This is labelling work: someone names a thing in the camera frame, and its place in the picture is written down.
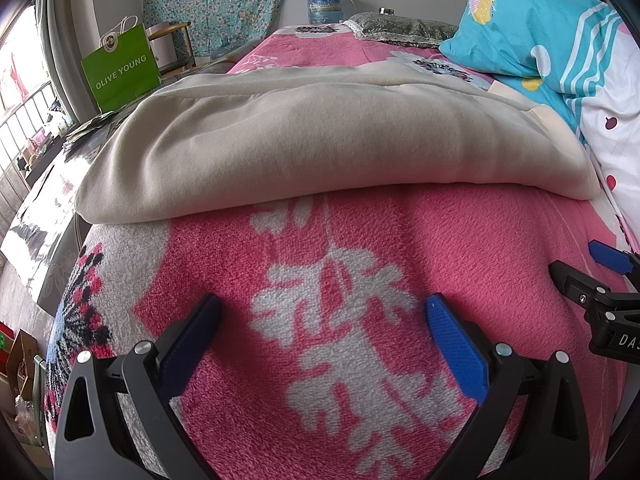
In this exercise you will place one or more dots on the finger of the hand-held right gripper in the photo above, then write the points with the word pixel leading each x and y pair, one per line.
pixel 575 282
pixel 610 256

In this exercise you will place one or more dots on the green paper shopping bag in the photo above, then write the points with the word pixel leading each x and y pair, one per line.
pixel 122 75

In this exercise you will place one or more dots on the pink patterned fleece blanket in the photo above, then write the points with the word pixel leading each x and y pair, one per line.
pixel 425 240

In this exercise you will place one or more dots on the open cardboard box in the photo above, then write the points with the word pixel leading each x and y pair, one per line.
pixel 25 365

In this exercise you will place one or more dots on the teal floral hanging cloth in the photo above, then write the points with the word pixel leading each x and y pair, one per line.
pixel 215 0

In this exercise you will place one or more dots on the wooden chair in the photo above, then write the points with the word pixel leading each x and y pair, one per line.
pixel 185 45

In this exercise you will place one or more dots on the pile of dark papers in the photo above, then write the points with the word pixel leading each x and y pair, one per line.
pixel 92 130

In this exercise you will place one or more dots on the large clear water jug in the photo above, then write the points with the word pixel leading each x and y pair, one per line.
pixel 325 6

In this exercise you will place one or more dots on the glass-topped table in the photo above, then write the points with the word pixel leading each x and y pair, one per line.
pixel 45 220

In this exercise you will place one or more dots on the beige zip jacket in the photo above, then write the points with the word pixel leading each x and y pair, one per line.
pixel 325 150

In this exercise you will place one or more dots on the window railing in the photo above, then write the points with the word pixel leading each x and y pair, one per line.
pixel 30 130

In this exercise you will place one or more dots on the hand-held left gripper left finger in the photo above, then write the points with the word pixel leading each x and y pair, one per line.
pixel 187 345

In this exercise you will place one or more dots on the grey-green embroidered pillow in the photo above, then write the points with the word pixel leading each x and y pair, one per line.
pixel 400 30

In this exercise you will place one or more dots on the blue and pink quilt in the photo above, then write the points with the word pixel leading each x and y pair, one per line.
pixel 530 30

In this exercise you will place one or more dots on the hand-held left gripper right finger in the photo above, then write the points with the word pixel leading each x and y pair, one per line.
pixel 452 345

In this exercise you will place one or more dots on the grey curtain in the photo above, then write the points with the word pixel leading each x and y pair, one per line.
pixel 65 35

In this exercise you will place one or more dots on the small chrome object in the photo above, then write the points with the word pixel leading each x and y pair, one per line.
pixel 386 10

